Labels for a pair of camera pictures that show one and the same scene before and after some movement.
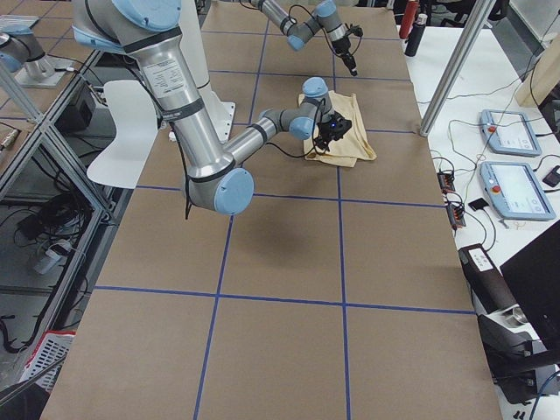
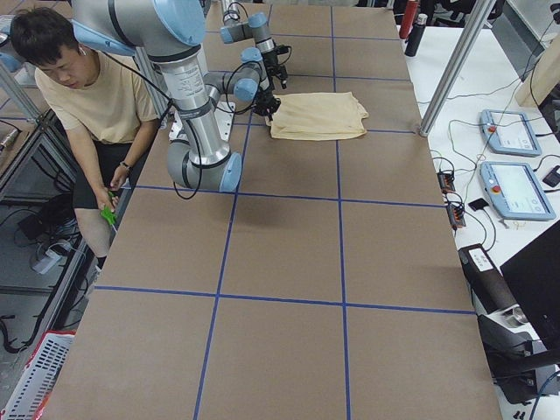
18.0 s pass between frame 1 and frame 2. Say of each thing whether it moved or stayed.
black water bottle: stayed
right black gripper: moved
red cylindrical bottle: stayed
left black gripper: moved
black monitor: stayed
